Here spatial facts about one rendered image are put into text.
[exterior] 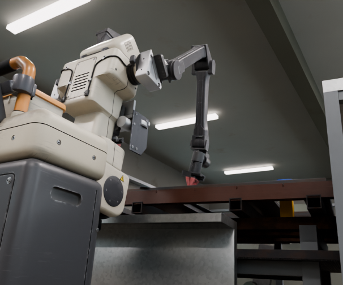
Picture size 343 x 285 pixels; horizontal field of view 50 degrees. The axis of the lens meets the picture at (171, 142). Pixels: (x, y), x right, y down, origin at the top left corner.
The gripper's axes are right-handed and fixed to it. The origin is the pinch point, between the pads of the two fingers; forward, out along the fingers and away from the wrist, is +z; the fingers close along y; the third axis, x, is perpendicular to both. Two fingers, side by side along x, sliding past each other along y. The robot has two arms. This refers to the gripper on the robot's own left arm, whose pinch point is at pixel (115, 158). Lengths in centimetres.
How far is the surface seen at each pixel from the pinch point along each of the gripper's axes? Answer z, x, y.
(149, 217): 22, 30, -35
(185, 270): 45, 23, -41
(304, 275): 51, 10, -82
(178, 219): 23, 29, -46
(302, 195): 24, 2, -84
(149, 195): 18.1, 7.1, -20.4
